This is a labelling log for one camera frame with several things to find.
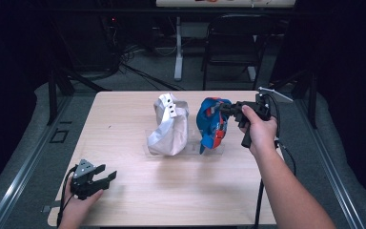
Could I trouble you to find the blue and orange cap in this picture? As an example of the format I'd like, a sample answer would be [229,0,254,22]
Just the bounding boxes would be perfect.
[195,96,233,156]

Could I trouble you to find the white desk leg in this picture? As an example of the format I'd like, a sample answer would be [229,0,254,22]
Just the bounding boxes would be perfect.
[247,34,258,82]
[173,15,185,82]

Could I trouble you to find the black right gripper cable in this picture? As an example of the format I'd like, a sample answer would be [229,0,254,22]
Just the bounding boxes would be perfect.
[254,93,297,229]

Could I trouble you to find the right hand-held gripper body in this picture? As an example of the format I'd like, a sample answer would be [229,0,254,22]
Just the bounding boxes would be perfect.
[233,86,294,150]

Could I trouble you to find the black folding chair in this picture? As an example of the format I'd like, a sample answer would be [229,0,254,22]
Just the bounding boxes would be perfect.
[201,13,278,92]

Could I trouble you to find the black floor cables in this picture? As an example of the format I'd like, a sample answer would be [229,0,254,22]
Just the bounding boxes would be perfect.
[119,60,186,92]

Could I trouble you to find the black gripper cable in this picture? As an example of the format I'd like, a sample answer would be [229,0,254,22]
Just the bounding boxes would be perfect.
[56,165,78,227]
[254,93,297,229]

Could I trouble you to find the white bucket hat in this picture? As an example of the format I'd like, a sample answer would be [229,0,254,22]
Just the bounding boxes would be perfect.
[146,93,191,157]

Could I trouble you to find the person's right hand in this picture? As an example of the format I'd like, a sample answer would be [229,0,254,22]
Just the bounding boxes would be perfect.
[238,104,279,157]

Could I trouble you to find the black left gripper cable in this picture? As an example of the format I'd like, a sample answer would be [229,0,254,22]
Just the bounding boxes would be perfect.
[56,165,78,227]

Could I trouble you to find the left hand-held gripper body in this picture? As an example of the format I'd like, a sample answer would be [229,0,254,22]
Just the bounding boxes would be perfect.
[70,158,105,201]

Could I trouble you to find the black metal stand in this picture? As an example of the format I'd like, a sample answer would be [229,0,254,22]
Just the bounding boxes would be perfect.
[268,68,319,130]
[46,61,112,127]

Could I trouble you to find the aluminium floor rail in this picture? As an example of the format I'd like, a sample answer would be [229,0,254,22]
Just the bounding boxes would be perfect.
[0,94,74,229]
[294,94,366,229]

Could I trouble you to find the person's left hand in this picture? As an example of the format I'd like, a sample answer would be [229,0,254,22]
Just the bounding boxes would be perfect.
[58,178,105,229]

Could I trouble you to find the dark computer case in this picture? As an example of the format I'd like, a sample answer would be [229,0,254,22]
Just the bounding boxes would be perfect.
[56,12,122,73]

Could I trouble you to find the grey cable tag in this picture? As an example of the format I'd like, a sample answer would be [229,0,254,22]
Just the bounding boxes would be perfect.
[40,199,62,214]

